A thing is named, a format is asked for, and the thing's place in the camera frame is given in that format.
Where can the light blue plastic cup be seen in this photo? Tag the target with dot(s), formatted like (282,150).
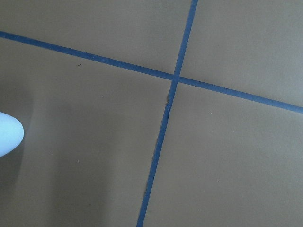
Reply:
(11,133)

